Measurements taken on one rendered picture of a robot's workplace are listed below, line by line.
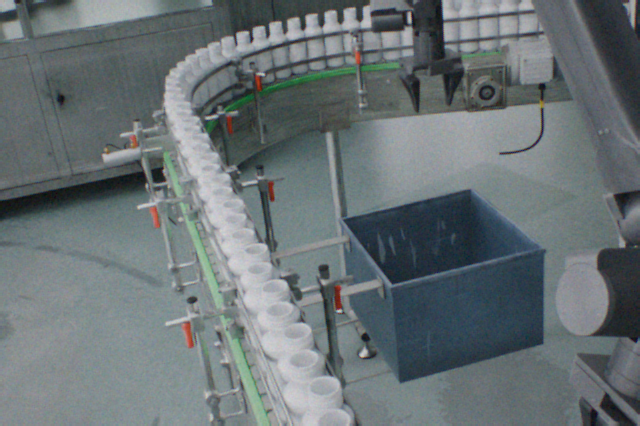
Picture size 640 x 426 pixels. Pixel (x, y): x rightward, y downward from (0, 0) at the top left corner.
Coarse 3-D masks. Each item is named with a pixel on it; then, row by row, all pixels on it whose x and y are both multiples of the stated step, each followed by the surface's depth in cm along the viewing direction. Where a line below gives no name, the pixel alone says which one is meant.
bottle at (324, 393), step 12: (312, 384) 95; (324, 384) 96; (336, 384) 95; (312, 396) 93; (324, 396) 92; (336, 396) 93; (312, 408) 94; (324, 408) 93; (336, 408) 93; (348, 408) 96; (312, 420) 94
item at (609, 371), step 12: (624, 348) 70; (636, 348) 69; (576, 360) 75; (588, 360) 75; (600, 360) 76; (612, 360) 72; (624, 360) 70; (636, 360) 69; (588, 372) 74; (600, 372) 73; (612, 372) 71; (624, 372) 70; (636, 372) 70; (600, 384) 72; (612, 384) 71; (624, 384) 70; (636, 384) 70; (612, 396) 71; (624, 396) 70; (636, 396) 70; (624, 408) 69; (636, 408) 69; (636, 420) 68
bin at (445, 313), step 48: (336, 240) 175; (384, 240) 184; (432, 240) 188; (480, 240) 186; (528, 240) 163; (384, 288) 157; (432, 288) 155; (480, 288) 158; (528, 288) 161; (384, 336) 165; (432, 336) 159; (480, 336) 163; (528, 336) 166
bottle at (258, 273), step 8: (256, 264) 121; (264, 264) 121; (248, 272) 119; (256, 272) 122; (264, 272) 118; (272, 272) 120; (248, 280) 120; (256, 280) 119; (264, 280) 119; (256, 288) 119; (248, 296) 120; (256, 296) 119; (248, 304) 120; (256, 304) 119; (248, 312) 121; (256, 312) 120; (256, 320) 120; (256, 328) 121; (256, 352) 124; (264, 368) 124
